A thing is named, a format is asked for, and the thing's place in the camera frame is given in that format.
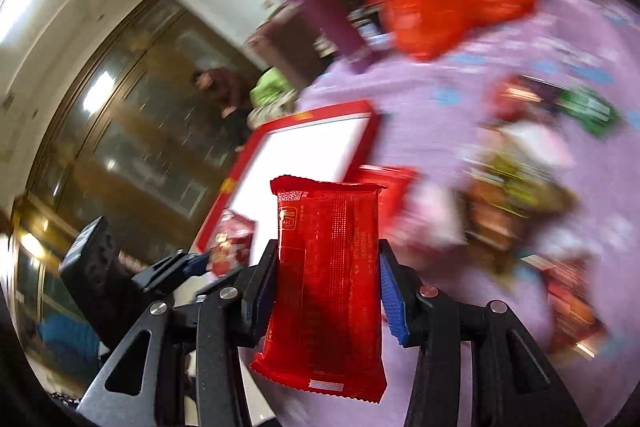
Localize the purple thermos bottle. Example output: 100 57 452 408
286 0 378 74

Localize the green snack packet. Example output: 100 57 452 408
558 86 620 138

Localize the small red flower snack packet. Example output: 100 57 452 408
207 209 256 277

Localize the man in dark jacket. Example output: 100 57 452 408
190 67 253 150

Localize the red tray white inside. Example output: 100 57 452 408
192 100 381 265

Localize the brown armchair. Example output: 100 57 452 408
245 3 337 91

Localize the wooden glass double door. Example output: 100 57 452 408
9 0 259 323

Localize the long red snack packet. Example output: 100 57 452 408
250 176 387 403
345 165 420 237

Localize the purple floral tablecloth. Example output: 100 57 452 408
298 0 639 426

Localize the pink white snack packet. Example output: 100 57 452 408
388 180 466 251

